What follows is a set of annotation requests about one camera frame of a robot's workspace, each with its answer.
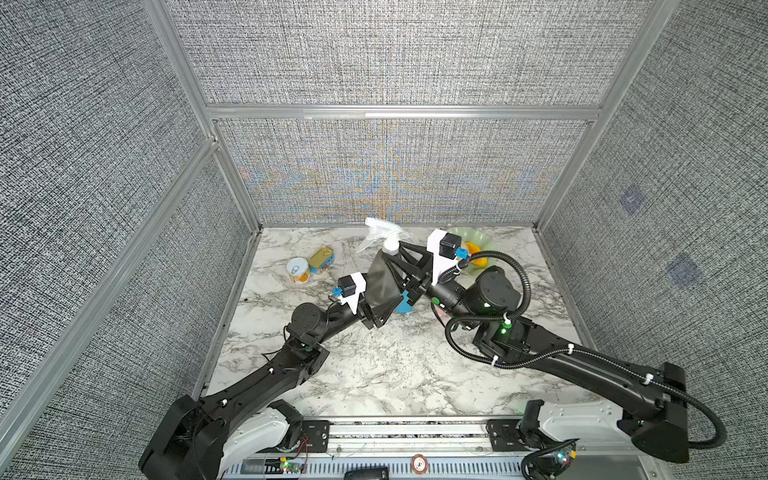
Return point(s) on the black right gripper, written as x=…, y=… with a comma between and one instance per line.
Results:
x=420, y=273

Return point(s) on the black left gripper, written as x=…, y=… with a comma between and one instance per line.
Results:
x=377, y=319

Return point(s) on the blue plastic spray bottle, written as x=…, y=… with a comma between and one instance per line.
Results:
x=404, y=306

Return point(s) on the clear plastic spray nozzle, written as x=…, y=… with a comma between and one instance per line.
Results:
x=389, y=234

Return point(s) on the grey translucent bottle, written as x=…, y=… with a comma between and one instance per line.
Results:
x=383, y=284

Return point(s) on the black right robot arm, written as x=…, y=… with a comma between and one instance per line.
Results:
x=486, y=296

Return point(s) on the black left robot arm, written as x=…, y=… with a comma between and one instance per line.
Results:
x=252, y=378

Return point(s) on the light green wavy plate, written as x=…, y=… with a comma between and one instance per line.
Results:
x=476, y=241

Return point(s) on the gold rectangular tin can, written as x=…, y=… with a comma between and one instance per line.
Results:
x=322, y=258

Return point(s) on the round white-lid can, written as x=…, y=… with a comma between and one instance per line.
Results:
x=298, y=270

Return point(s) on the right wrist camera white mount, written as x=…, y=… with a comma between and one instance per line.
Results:
x=449, y=257

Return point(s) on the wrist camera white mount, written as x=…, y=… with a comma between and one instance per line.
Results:
x=349, y=290
x=449, y=257

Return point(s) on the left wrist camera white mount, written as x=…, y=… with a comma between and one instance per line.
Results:
x=349, y=290

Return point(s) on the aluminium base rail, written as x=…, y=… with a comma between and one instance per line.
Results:
x=456, y=447

